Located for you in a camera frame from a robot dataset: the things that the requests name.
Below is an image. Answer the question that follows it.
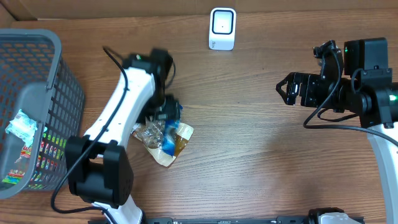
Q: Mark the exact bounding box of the teal snack packet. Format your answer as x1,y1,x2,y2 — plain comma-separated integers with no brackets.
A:
4,110,39,147

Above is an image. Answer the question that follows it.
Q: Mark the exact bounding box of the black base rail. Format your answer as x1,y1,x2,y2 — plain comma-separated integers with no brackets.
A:
143,215,318,224

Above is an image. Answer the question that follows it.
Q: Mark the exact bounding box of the grey plastic shopping basket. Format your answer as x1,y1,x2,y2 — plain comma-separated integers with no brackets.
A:
1,29,85,199

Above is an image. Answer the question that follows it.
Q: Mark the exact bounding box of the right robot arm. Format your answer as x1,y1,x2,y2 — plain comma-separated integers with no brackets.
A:
275,37,397,223

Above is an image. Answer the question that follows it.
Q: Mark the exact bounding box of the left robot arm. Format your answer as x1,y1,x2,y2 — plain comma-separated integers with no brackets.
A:
63,49,182,223

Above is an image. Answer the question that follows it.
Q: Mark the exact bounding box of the blue cookie packet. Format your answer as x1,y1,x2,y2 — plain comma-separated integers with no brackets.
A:
162,119,180,156

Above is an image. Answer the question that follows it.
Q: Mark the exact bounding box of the beige cookie pouch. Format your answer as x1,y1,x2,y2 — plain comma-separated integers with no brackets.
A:
131,120,194,167

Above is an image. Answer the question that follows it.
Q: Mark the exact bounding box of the white barcode scanner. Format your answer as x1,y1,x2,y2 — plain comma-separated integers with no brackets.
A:
208,7,236,51

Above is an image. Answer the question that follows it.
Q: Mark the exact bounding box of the green gummy candy bag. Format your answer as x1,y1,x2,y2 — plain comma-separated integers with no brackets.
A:
1,133,67,190

